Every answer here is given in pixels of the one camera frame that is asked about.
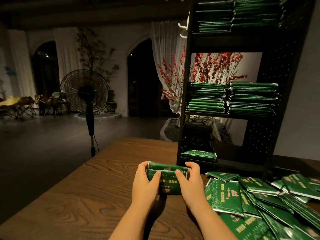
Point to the person's left hand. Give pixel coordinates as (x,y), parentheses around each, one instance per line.
(145,185)

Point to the person's left forearm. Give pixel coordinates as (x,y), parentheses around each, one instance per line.
(132,225)

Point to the person's right forearm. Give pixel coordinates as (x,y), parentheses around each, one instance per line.
(212,225)

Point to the black metal shelf rack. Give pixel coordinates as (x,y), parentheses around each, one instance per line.
(290,62)

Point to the person's right hand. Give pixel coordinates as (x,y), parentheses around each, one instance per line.
(192,187)

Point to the red berry branches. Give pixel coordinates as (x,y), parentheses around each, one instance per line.
(215,65)

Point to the bundle of green packets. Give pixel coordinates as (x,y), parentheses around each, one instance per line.
(167,176)

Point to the dark vase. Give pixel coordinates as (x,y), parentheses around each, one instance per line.
(111,103)

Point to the black standing fan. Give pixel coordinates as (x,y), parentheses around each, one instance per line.
(86,92)

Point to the white curtain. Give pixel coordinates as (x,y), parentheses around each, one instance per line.
(167,47)
(67,50)

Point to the white hook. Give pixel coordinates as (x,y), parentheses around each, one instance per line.
(183,35)
(184,22)

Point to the bare branched tree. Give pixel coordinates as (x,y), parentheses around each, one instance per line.
(95,47)

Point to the pile of green packets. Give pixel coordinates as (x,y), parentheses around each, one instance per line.
(280,197)

